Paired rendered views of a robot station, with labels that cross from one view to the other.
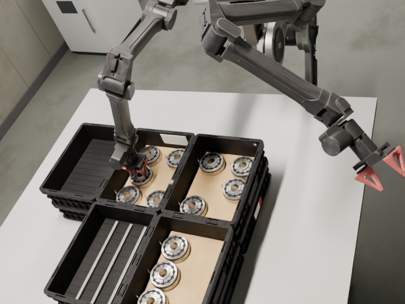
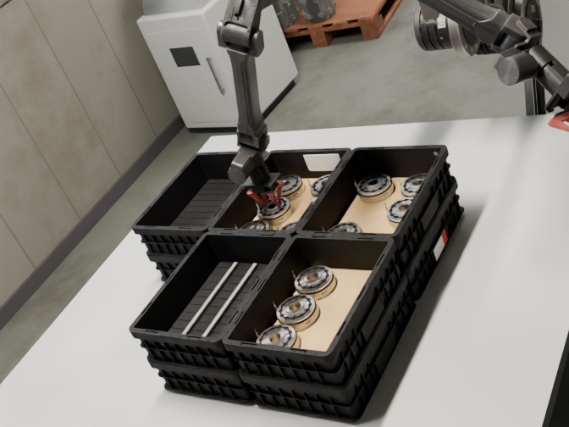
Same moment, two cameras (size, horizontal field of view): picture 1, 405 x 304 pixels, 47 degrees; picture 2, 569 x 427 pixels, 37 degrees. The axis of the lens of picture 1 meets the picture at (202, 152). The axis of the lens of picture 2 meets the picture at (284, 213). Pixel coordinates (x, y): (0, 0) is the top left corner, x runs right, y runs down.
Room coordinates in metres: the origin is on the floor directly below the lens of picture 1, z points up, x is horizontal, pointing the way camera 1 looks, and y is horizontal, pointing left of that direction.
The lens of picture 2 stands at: (-0.77, 0.10, 2.15)
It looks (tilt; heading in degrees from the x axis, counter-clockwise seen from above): 31 degrees down; 4
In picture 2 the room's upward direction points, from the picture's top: 23 degrees counter-clockwise
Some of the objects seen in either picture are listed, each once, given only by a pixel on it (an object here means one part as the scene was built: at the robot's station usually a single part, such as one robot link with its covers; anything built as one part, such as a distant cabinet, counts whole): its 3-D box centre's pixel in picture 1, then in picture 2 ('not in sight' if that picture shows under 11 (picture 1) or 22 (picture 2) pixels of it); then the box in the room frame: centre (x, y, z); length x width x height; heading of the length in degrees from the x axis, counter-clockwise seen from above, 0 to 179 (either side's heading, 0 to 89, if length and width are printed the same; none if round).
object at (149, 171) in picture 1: (140, 175); (273, 207); (1.39, 0.28, 0.86); 0.10 x 0.10 x 0.01
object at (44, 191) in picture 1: (88, 159); (201, 191); (1.54, 0.47, 0.92); 0.40 x 0.30 x 0.02; 143
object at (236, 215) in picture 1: (214, 176); (373, 191); (1.18, -0.01, 0.92); 0.40 x 0.30 x 0.02; 143
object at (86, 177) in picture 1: (93, 166); (207, 204); (1.54, 0.47, 0.87); 0.40 x 0.30 x 0.11; 143
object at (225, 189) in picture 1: (235, 188); (405, 209); (1.13, -0.07, 0.86); 0.10 x 0.10 x 0.01
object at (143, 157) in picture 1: (131, 156); (259, 174); (1.39, 0.28, 0.98); 0.10 x 0.07 x 0.07; 53
